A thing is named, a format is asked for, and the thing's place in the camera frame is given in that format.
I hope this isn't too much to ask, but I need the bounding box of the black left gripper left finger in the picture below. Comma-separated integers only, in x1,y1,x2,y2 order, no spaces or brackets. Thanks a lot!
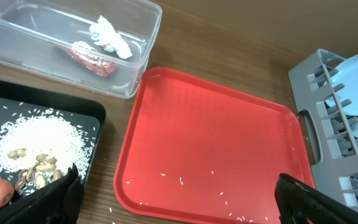
0,164,85,224

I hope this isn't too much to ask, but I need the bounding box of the clear plastic bin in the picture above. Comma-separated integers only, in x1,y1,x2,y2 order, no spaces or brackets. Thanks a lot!
0,0,163,99

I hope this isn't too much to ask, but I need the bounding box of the red plastic tray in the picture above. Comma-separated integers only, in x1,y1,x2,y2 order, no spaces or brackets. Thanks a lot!
114,67,314,223

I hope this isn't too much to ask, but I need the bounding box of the rice and food waste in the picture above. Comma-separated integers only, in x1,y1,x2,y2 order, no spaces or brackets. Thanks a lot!
0,98,101,184

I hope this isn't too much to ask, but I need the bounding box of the crumpled white tissue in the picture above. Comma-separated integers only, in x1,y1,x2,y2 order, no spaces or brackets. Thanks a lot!
89,16,132,59

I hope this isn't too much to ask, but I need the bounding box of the grey dishwasher rack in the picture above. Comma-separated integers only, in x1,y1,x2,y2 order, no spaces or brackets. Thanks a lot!
288,49,358,212

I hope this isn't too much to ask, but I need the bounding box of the black tray bin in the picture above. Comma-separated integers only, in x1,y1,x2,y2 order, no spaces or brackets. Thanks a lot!
0,81,106,209

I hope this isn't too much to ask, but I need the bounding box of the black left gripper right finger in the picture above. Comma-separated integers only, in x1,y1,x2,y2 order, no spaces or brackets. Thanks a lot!
275,173,358,224

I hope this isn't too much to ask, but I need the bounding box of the red foil wrapper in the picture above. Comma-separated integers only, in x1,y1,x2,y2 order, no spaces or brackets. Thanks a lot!
61,41,117,77

